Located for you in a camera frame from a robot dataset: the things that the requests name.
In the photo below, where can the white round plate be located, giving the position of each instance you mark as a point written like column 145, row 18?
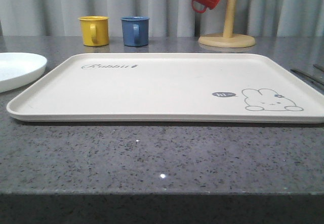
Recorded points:
column 19, row 69

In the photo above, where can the stainless steel fork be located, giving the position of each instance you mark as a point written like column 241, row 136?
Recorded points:
column 311, row 78

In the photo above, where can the stainless steel knife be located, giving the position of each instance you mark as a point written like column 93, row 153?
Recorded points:
column 319, row 67

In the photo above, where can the blue enamel mug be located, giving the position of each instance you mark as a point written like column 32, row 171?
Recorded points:
column 135, row 31

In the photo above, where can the cream rabbit serving tray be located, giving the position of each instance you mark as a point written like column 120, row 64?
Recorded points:
column 169, row 87

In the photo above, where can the wooden mug tree stand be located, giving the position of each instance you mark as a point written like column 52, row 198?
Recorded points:
column 228, row 39

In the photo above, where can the yellow enamel mug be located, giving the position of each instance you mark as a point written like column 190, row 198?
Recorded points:
column 94, row 30

